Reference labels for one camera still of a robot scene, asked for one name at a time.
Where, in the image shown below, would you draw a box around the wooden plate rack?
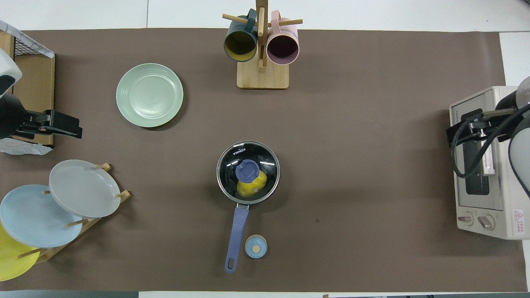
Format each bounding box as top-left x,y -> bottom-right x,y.
17,163 -> 131,263

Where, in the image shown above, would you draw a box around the glass lid with blue knob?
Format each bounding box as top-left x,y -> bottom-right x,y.
217,142 -> 280,205

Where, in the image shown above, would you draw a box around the light green plate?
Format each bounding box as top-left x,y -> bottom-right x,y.
116,63 -> 184,128

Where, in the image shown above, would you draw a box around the light blue plate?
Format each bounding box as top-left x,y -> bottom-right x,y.
0,185 -> 83,248

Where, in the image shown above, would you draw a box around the dark blue pot with handle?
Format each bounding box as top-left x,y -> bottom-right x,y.
216,141 -> 281,274

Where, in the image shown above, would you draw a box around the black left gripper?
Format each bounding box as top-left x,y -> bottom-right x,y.
0,93 -> 83,139

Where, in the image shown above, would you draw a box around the wooden shelf boards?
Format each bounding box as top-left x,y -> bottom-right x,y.
0,31 -> 55,146

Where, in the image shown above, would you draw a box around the yellow plate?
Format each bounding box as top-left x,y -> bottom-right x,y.
0,223 -> 41,282

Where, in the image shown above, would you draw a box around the grey plate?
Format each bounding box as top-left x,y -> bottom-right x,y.
49,159 -> 121,219

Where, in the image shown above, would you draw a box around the dark teal mug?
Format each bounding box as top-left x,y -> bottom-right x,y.
224,9 -> 258,62

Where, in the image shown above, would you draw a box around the wooden mug tree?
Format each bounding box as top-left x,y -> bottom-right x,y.
222,0 -> 303,90

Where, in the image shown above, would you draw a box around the yellow lemon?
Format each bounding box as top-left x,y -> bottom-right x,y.
236,170 -> 268,198

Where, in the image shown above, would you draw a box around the white toaster oven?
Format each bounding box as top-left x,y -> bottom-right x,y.
449,86 -> 530,240

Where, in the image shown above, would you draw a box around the pink mug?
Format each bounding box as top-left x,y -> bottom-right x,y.
266,10 -> 299,65

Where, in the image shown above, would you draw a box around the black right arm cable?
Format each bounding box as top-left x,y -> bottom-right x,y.
450,103 -> 530,179

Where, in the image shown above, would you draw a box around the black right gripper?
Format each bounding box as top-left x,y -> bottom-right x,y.
446,89 -> 523,148

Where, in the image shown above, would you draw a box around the brown table mat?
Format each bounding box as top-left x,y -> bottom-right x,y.
0,28 -> 528,292

